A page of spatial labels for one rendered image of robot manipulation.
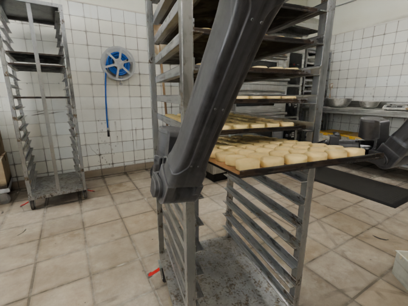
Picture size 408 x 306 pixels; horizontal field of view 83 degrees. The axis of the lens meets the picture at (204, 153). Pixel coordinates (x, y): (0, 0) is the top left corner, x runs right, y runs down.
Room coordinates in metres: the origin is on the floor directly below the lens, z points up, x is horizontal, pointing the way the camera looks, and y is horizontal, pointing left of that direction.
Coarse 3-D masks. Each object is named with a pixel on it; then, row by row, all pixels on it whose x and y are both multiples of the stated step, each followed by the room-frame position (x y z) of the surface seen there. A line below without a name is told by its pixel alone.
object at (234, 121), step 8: (176, 120) 0.95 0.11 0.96; (232, 120) 0.90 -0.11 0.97; (240, 120) 0.88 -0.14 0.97; (248, 120) 0.89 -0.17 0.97; (256, 120) 0.88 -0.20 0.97; (264, 120) 0.90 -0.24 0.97; (272, 120) 0.88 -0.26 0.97; (224, 128) 0.70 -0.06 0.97; (232, 128) 0.78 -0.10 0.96; (240, 128) 0.72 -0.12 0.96; (248, 128) 0.80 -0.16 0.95
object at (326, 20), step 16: (320, 16) 0.79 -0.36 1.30; (320, 32) 0.78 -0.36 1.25; (320, 48) 0.78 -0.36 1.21; (320, 64) 0.77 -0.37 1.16; (320, 80) 0.77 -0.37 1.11; (320, 96) 0.77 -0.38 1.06; (320, 112) 0.77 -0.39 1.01; (320, 128) 0.78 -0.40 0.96; (304, 192) 0.77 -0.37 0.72; (304, 208) 0.77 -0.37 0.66; (304, 224) 0.77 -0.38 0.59; (304, 240) 0.77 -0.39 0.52; (304, 256) 0.78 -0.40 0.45
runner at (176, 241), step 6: (168, 216) 1.16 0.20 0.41; (168, 222) 1.05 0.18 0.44; (174, 228) 1.04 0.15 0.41; (174, 234) 0.98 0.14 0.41; (174, 240) 0.91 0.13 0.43; (180, 246) 0.89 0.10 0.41; (180, 252) 0.82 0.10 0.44; (180, 258) 0.81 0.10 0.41; (198, 288) 0.66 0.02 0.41; (198, 294) 0.64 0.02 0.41
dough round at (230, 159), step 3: (228, 156) 0.51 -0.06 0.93; (231, 156) 0.51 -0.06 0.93; (234, 156) 0.51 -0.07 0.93; (237, 156) 0.51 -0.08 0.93; (240, 156) 0.51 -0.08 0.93; (243, 156) 0.51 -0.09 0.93; (225, 159) 0.51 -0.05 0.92; (228, 159) 0.50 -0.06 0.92; (231, 159) 0.50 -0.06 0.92; (234, 159) 0.49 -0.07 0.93; (225, 162) 0.51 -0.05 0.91; (228, 162) 0.50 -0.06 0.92; (231, 162) 0.49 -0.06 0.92; (234, 162) 0.49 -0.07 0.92; (228, 165) 0.50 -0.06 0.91; (231, 165) 0.49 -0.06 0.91; (234, 165) 0.49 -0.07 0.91
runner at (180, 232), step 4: (164, 204) 1.13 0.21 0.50; (168, 204) 1.12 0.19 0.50; (168, 208) 1.02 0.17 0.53; (168, 212) 1.02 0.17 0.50; (172, 212) 1.03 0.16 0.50; (172, 216) 1.00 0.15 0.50; (172, 220) 0.93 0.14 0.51; (176, 220) 0.96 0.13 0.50; (176, 224) 0.93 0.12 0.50; (176, 228) 0.87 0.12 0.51; (180, 228) 0.89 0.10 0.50; (180, 232) 0.86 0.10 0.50; (180, 236) 0.80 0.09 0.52; (180, 240) 0.80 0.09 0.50; (196, 260) 0.69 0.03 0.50; (196, 264) 0.67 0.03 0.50; (196, 268) 0.62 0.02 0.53; (200, 268) 0.65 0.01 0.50; (196, 272) 0.62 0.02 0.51; (200, 272) 0.64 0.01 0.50; (196, 276) 0.62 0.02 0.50
